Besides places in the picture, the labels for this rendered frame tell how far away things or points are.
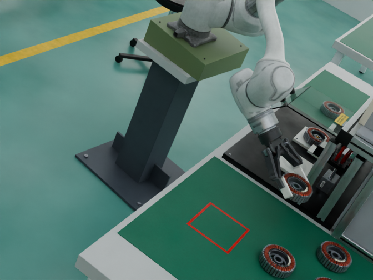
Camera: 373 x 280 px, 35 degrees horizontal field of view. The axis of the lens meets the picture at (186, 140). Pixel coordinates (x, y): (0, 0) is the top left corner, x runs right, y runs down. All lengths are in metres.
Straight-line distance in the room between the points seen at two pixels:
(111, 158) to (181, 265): 1.54
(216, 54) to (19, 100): 1.26
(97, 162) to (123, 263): 1.52
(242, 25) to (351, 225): 1.03
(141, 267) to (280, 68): 0.69
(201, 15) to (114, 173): 0.98
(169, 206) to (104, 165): 1.28
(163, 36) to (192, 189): 0.93
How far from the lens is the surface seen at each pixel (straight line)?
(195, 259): 1.80
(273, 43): 1.87
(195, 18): 2.67
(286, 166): 2.31
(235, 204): 2.06
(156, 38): 2.76
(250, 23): 2.66
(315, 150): 2.27
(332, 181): 2.30
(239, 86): 1.93
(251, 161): 2.26
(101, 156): 3.21
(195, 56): 2.64
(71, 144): 3.26
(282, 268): 1.87
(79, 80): 3.79
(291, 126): 2.60
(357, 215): 2.12
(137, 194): 3.07
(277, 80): 1.76
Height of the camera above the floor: 1.97
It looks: 33 degrees down
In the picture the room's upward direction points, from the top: 24 degrees clockwise
